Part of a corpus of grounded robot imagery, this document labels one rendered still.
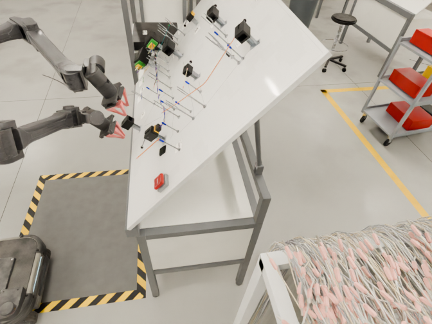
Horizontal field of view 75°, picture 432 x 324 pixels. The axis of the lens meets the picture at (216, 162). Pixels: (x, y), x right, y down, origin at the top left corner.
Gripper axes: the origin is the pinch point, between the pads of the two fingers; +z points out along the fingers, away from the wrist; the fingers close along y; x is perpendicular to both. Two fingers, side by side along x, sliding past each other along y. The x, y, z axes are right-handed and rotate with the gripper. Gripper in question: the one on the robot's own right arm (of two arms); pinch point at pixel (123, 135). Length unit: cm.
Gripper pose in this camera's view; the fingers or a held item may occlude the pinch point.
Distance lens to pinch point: 135.1
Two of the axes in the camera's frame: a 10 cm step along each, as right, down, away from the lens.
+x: -8.0, 3.5, 4.8
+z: 5.9, 4.4, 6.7
